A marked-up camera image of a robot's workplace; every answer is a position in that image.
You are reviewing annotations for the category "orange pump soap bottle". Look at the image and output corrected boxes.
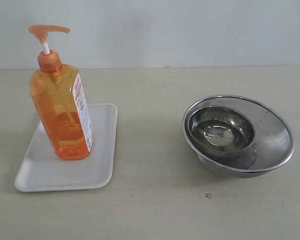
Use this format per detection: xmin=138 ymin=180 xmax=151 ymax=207
xmin=28 ymin=24 xmax=94 ymax=161

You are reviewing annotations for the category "small stainless steel bowl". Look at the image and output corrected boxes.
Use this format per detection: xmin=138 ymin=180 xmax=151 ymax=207
xmin=185 ymin=105 xmax=256 ymax=158

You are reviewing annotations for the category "steel mesh colander bowl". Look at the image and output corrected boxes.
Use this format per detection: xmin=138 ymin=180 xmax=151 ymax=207
xmin=182 ymin=95 xmax=294 ymax=178

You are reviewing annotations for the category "white rectangular plastic tray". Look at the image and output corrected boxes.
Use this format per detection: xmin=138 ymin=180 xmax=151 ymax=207
xmin=14 ymin=103 xmax=118 ymax=193

